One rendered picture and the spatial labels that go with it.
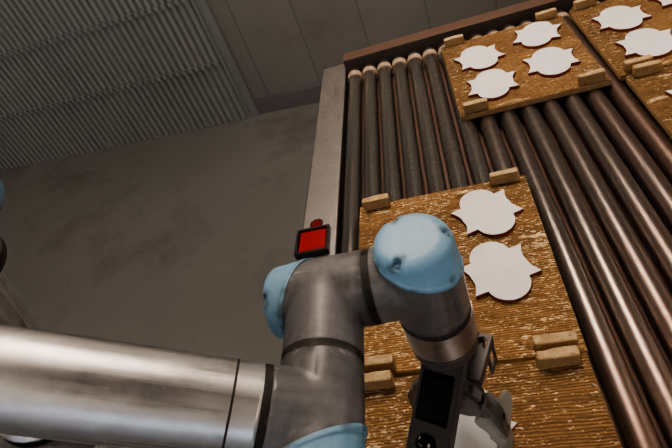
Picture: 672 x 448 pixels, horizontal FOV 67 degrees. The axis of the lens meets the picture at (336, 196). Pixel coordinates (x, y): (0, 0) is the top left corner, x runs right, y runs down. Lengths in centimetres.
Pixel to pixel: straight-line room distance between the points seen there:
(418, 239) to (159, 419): 25
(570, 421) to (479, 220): 39
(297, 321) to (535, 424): 42
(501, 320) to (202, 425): 57
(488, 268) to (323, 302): 50
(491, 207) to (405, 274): 60
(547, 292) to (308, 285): 51
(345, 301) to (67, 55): 385
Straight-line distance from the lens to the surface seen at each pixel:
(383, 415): 82
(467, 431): 75
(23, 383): 44
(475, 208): 104
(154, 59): 388
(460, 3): 333
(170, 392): 42
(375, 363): 84
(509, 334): 86
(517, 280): 91
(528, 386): 81
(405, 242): 46
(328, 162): 134
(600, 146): 120
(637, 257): 98
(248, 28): 357
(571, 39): 157
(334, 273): 49
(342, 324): 47
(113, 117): 434
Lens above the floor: 165
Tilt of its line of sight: 37 degrees down
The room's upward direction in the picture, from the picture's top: 23 degrees counter-clockwise
